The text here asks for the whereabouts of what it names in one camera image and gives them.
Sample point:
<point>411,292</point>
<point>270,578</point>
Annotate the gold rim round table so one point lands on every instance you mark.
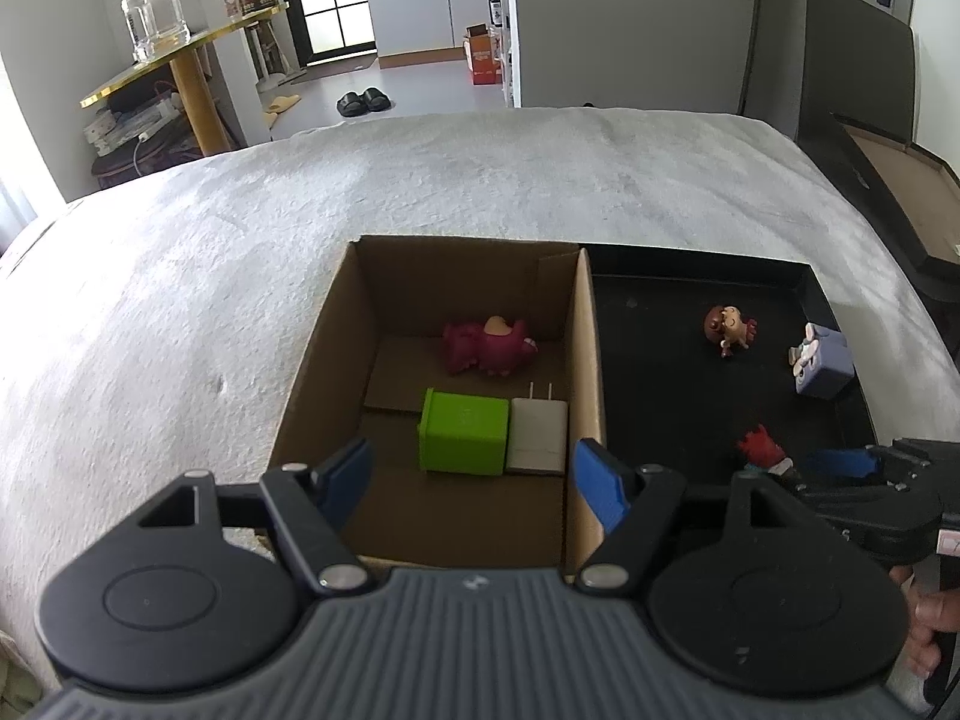
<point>199,105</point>

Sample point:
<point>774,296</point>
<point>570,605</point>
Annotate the white kitchen cabinet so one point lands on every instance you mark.
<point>412,0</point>

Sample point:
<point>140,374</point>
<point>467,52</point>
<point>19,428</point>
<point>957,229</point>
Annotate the boxes under round table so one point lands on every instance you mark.
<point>127,127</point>

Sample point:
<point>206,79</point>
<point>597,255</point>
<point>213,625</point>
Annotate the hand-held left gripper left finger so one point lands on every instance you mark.
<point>349,472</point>

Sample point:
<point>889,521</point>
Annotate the black spray bottle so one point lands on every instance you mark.
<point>496,7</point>

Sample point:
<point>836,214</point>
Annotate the dark door mat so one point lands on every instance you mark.
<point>337,67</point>

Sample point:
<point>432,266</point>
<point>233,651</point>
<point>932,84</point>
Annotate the black frame with brown board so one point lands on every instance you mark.
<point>907,187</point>

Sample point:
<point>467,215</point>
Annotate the brown cardboard box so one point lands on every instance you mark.
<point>337,360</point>

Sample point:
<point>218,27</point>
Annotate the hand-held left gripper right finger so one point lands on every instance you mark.
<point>600,480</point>

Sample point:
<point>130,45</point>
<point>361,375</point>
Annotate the white stand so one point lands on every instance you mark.
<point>268,52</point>

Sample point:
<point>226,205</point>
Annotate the brown hair figurine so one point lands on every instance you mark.
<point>724,326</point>

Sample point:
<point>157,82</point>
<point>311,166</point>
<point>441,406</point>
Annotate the yellow slippers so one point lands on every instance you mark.
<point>281,103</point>

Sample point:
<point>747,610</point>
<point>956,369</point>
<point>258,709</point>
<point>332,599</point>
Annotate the pink bear figurine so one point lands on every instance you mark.
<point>480,349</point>

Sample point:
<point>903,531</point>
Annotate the black framed glass door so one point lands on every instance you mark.
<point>330,0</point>

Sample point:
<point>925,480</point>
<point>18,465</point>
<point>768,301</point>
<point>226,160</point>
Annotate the purple cube toy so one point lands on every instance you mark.
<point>825,367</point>

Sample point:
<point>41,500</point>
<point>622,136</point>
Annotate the white plug charger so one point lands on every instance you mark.
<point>536,435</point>

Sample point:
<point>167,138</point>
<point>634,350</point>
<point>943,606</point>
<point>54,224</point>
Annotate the black tray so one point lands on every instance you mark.
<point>660,390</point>

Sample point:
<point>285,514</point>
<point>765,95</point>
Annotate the person's right hand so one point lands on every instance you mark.
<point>926,615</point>

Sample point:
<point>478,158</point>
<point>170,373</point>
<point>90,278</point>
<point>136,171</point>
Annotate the green hexagonal box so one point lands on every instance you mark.
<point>465,431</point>

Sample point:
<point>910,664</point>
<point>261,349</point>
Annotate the black slipper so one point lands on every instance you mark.
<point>349,105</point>
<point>375,100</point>

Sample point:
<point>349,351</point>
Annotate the red hat figurine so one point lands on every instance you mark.
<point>765,450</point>

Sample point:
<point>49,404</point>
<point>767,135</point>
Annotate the white crumpled cloth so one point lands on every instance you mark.
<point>19,675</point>

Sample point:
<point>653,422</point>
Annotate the clear glass jar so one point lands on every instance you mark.
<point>154,15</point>

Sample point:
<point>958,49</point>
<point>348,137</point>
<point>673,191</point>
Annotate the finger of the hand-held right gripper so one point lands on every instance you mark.
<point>840,463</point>
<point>870,499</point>

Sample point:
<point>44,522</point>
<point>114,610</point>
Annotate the black leaning panel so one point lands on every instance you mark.
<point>855,67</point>

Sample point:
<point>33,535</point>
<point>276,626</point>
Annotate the orange cardboard box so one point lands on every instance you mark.
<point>484,60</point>

